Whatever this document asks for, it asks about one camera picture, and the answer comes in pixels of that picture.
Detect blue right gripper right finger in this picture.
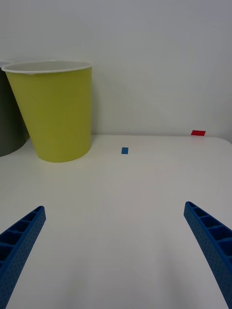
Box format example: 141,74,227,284
183,201,232,309

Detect yellow-green plastic bin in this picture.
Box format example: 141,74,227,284
1,60,93,163

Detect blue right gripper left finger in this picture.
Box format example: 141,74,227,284
0,205,46,309

